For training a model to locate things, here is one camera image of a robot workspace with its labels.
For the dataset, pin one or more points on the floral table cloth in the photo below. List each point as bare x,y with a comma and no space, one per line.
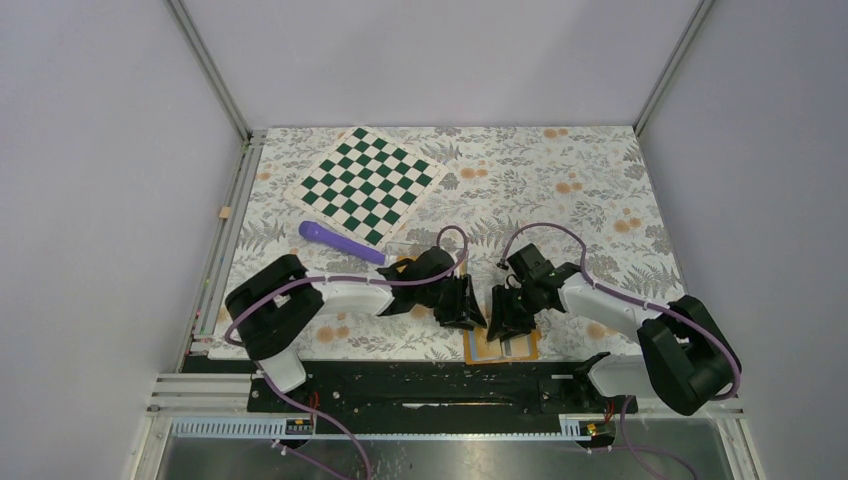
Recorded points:
565,189

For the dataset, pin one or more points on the purple marker pen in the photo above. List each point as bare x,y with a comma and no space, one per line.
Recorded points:
315,232

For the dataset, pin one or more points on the clear plastic card box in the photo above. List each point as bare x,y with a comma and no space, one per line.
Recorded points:
396,251

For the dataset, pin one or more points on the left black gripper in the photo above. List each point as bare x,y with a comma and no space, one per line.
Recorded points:
460,315

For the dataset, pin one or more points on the green white chessboard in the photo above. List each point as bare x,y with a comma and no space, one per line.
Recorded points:
366,186

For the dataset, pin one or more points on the orange card holder wallet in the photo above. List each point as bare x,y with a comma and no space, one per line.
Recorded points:
478,351

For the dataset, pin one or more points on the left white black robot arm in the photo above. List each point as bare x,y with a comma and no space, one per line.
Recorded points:
272,308

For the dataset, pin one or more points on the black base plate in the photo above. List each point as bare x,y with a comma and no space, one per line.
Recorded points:
381,398

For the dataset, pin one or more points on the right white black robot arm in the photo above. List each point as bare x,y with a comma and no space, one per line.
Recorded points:
684,360

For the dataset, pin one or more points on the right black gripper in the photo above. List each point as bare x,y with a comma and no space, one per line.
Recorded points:
504,322

